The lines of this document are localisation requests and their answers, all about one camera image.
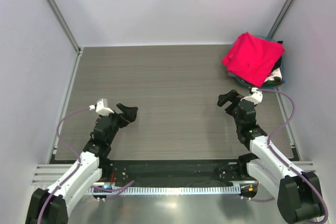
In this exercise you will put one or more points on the green t shirt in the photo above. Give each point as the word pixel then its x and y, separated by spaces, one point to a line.
pixel 272 83

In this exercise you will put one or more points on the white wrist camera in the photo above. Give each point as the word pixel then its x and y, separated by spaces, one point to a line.
pixel 255 96
pixel 101 108

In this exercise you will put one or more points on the aluminium frame post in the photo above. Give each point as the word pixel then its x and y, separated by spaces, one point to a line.
pixel 280 18
pixel 58 15

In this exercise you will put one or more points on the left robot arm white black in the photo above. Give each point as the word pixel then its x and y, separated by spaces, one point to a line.
pixel 56 203

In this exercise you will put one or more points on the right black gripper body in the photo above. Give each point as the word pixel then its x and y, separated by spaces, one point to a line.
pixel 238 120

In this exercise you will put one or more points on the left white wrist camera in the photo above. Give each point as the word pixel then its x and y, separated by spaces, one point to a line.
pixel 101 108

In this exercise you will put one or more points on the right aluminium frame post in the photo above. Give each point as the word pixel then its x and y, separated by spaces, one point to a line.
pixel 280 18

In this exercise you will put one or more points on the white t shirt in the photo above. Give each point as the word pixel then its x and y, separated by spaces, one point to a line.
pixel 275 75

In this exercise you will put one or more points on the aluminium front rail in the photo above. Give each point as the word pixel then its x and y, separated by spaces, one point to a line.
pixel 49 173

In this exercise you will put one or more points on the black t shirt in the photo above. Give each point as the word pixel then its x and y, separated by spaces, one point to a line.
pixel 279 61

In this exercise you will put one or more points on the red t shirt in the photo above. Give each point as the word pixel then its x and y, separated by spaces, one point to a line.
pixel 252 58

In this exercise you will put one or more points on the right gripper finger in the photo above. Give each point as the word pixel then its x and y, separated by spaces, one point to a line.
pixel 234 99
pixel 222 98

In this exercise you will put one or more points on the grey blue t shirt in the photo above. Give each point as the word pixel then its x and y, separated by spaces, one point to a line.
pixel 237 77

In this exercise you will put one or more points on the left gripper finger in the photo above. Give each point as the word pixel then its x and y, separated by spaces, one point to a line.
pixel 130 114
pixel 124 109

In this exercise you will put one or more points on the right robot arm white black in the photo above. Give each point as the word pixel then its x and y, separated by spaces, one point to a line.
pixel 297 193

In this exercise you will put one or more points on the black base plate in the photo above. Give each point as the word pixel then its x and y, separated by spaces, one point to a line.
pixel 176 173

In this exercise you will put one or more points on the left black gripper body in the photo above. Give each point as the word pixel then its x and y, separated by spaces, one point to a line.
pixel 116 123

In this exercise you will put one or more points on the left aluminium frame post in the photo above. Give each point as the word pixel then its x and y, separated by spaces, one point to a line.
pixel 58 15

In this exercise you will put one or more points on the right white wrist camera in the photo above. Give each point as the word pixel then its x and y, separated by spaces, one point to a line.
pixel 255 96

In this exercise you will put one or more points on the white slotted cable duct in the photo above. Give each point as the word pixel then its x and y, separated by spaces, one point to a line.
pixel 152 191

